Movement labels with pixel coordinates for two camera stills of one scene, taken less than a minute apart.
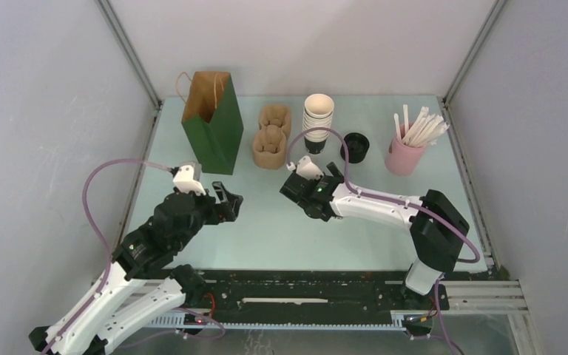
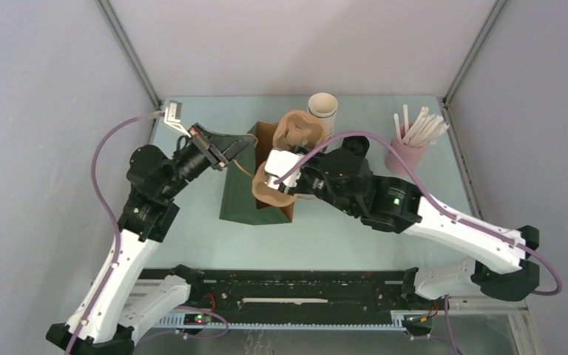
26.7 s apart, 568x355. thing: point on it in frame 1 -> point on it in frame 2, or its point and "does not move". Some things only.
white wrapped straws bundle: [424, 131] does not move
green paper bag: [213, 120] -> [239, 203]
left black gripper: [221, 212] -> [222, 146]
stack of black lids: [357, 145] does not move
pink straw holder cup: [402, 159] does not move
